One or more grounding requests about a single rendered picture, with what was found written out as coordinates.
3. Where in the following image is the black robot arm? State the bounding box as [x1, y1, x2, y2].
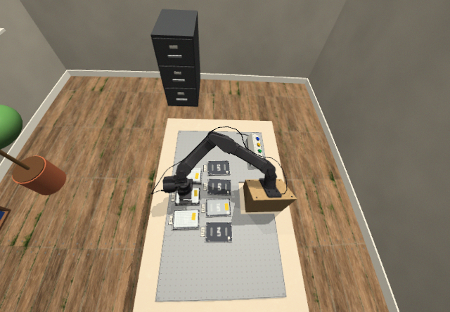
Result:
[162, 131, 282, 198]

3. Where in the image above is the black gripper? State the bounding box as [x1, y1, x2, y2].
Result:
[179, 178, 193, 204]

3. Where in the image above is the light grey rectangular lid with yellow tape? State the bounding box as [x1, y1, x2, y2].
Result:
[207, 200, 230, 215]

